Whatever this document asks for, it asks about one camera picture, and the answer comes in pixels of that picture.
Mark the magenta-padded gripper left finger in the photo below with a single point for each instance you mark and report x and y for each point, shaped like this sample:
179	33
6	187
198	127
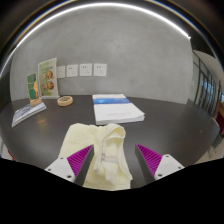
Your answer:
68	166

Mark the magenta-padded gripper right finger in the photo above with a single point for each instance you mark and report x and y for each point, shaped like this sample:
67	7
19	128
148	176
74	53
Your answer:
160	165

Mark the cream white towel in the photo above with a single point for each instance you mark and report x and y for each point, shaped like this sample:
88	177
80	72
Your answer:
110	140

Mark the grey printed magazine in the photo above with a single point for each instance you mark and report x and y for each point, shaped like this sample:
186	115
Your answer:
28	112

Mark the white book with blue stripe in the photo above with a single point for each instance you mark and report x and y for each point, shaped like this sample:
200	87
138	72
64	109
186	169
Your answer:
116	111

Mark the orange sign on wooden base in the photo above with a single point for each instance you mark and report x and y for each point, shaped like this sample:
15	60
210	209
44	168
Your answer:
32	87

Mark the green menu sign stand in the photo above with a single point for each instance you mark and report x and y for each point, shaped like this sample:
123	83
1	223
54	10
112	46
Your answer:
47	78

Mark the black framed glass partition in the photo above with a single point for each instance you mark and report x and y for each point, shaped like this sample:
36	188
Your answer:
206	86

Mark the white ceiling light strip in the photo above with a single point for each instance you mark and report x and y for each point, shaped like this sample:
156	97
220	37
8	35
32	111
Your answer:
100	4

